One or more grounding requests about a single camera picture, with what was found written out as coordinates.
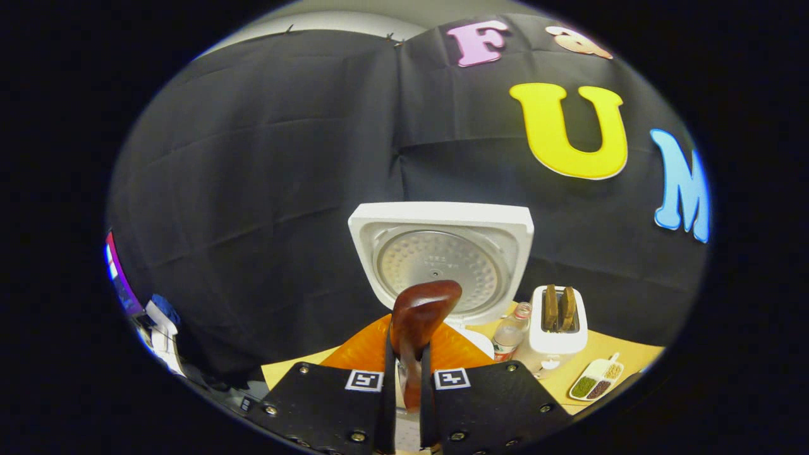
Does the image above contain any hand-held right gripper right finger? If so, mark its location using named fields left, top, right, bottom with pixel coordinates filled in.
left=420, top=322, right=573, bottom=455

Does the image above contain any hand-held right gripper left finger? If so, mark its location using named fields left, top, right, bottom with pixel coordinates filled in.
left=243, top=314, right=398, bottom=455

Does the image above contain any brown wooden spoon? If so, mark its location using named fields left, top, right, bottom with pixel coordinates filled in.
left=389, top=280, right=463, bottom=411

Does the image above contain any white rice cooker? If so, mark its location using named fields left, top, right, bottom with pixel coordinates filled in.
left=348, top=201, right=535, bottom=451

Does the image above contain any clear plastic bottle red label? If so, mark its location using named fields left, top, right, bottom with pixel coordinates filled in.
left=492, top=301, right=533, bottom=362

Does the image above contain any white toaster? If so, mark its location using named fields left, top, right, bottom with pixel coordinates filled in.
left=526, top=284, right=588, bottom=378

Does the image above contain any brown toast slice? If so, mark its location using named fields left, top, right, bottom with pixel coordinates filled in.
left=561, top=288, right=578, bottom=332
left=544, top=284, right=561, bottom=332

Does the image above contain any white divided dish of beans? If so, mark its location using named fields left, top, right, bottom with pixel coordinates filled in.
left=569, top=353, right=625, bottom=402

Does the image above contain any white and blue equipment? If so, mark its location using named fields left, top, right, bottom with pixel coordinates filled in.
left=136, top=294, right=187, bottom=378

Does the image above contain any black backdrop cloth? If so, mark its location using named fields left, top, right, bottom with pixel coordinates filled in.
left=107, top=13, right=712, bottom=386

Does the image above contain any glowing monitor screen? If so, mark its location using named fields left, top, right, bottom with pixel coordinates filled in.
left=104, top=231, right=146, bottom=318

